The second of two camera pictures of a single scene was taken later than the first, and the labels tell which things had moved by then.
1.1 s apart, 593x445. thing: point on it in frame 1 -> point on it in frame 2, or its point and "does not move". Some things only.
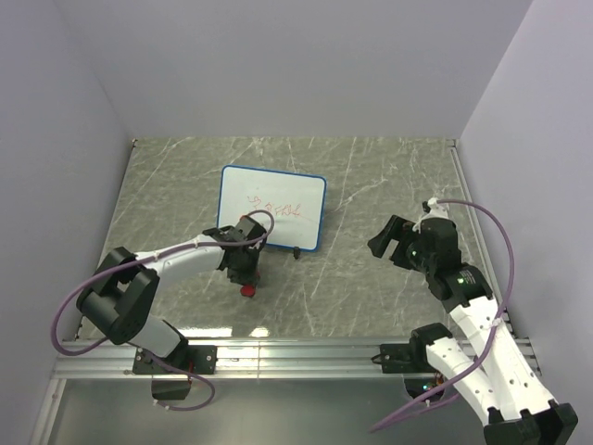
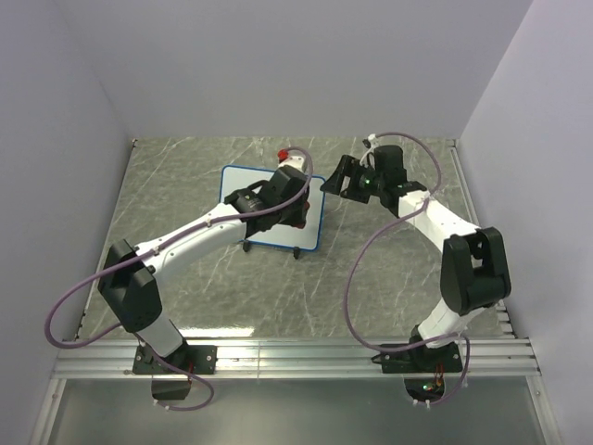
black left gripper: (249, 276) -> (299, 215)
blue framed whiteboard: (296, 201) does not move
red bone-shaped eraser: (247, 290) -> (302, 225)
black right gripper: (399, 229) -> (346, 167)
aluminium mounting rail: (244, 360) does not move
